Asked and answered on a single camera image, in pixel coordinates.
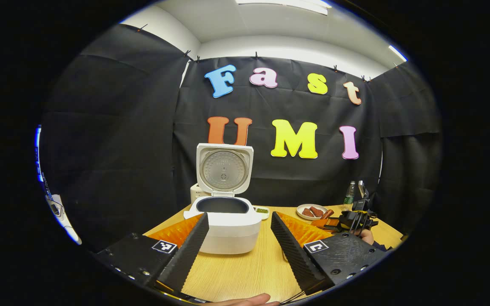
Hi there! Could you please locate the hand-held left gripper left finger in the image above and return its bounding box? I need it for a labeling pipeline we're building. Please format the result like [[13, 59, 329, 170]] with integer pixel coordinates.
[[96, 212, 209, 295]]

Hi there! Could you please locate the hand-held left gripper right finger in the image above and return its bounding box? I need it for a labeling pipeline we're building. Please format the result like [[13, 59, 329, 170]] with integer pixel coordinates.
[[271, 211, 388, 296]]

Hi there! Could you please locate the white rice cooker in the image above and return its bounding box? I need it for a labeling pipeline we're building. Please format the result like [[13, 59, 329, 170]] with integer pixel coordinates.
[[183, 143, 262, 255]]

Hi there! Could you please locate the clear plastic water bottle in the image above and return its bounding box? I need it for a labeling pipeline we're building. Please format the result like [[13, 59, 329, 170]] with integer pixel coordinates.
[[344, 181, 356, 210]]

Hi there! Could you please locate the white round plate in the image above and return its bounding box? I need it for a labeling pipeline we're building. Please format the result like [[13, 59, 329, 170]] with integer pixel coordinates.
[[296, 204, 328, 221]]

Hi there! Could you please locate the black backdrop cloth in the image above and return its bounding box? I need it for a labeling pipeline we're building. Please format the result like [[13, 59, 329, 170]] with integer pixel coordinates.
[[39, 23, 443, 251]]

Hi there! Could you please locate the white object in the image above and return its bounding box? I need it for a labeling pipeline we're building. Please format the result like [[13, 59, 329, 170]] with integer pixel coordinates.
[[45, 193, 82, 246]]

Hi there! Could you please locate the small ceiling light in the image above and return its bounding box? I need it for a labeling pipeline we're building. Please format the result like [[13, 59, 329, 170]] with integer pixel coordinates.
[[389, 45, 408, 62]]

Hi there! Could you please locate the large ceiling light panel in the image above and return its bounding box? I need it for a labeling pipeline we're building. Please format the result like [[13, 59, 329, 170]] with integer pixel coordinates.
[[235, 0, 328, 15]]

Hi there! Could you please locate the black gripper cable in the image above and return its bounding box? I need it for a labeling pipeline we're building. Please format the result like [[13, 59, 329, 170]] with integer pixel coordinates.
[[279, 289, 316, 306]]

